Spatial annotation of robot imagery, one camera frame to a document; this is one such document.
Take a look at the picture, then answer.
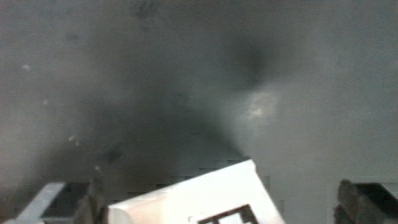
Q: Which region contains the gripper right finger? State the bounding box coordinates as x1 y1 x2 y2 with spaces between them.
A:
334 179 398 224

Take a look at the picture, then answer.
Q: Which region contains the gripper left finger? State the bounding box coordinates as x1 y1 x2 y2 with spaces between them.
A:
11 179 107 224

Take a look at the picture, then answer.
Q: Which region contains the white front drawer box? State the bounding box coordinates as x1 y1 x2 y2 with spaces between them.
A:
107 160 286 224

